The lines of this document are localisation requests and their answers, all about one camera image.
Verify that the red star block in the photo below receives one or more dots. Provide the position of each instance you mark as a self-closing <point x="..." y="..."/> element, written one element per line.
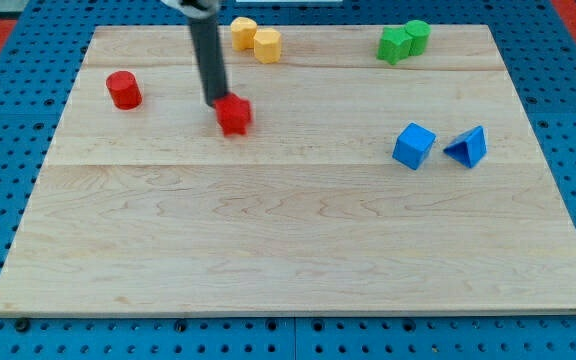
<point x="233" y="113"/>

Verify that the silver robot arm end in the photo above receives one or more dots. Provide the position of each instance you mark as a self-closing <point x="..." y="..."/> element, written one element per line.
<point x="194" y="9"/>

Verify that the blue cube block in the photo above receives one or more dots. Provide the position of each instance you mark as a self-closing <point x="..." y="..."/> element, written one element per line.
<point x="413" y="145"/>

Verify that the green star block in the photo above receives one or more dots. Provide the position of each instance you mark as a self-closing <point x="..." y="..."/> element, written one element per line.
<point x="394" y="45"/>

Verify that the light wooden board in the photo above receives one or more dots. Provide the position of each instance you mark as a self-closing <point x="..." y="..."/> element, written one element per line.
<point x="153" y="213"/>

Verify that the yellow hexagon block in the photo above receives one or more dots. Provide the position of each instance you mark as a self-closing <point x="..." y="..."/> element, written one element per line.
<point x="267" y="45"/>

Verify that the yellow rounded block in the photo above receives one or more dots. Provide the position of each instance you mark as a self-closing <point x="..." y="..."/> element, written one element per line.
<point x="243" y="30"/>

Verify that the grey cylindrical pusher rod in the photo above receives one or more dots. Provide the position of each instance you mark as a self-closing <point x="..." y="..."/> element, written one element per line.
<point x="209" y="56"/>

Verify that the blue triangular prism block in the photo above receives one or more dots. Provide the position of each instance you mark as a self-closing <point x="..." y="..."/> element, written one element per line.
<point x="468" y="148"/>

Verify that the red cylinder block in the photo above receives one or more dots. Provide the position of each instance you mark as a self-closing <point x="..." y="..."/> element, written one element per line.
<point x="124" y="90"/>

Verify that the green cylinder block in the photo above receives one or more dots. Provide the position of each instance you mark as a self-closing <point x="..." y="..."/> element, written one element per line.
<point x="420" y="32"/>

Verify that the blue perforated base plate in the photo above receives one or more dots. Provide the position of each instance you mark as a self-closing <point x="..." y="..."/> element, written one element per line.
<point x="38" y="65"/>

